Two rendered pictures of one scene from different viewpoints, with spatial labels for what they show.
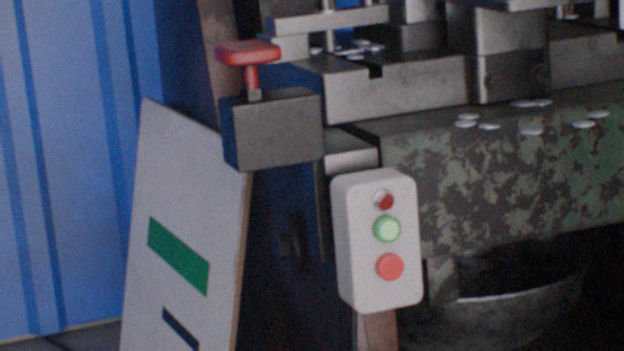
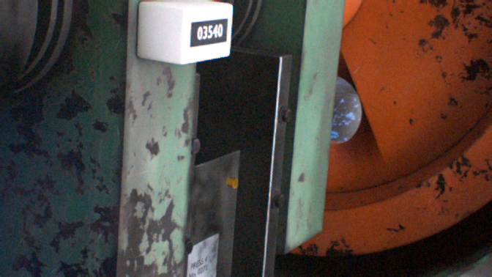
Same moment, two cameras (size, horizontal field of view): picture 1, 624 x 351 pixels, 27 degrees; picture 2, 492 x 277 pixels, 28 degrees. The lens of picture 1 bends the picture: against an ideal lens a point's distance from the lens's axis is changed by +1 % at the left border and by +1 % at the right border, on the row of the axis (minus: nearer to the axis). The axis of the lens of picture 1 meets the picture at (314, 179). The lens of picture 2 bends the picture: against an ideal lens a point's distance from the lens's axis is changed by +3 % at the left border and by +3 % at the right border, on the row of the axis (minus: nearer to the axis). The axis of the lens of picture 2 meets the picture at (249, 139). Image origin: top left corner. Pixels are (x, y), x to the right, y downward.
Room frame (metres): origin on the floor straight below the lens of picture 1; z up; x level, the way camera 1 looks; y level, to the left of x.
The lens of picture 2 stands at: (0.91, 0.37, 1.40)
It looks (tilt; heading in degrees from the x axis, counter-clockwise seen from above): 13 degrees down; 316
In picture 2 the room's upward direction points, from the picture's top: 4 degrees clockwise
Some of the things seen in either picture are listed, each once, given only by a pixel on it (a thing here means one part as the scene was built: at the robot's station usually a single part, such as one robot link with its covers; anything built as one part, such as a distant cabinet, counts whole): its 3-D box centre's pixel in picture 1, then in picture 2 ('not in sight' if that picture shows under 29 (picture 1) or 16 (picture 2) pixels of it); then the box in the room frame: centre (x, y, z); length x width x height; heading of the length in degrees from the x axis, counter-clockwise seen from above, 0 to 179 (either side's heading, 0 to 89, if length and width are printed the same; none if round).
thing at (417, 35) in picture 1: (445, 22); not in sight; (1.65, -0.18, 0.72); 0.20 x 0.16 x 0.03; 108
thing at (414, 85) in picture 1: (448, 58); not in sight; (1.64, -0.18, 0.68); 0.45 x 0.30 x 0.06; 108
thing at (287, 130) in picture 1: (276, 176); not in sight; (1.33, 0.04, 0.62); 0.10 x 0.06 x 0.20; 108
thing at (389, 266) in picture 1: (389, 266); not in sight; (1.23, -0.07, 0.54); 0.03 x 0.01 x 0.03; 108
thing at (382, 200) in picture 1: (384, 201); not in sight; (1.23, -0.07, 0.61); 0.02 x 0.01 x 0.02; 108
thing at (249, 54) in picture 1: (250, 81); not in sight; (1.32, 0.06, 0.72); 0.07 x 0.06 x 0.08; 18
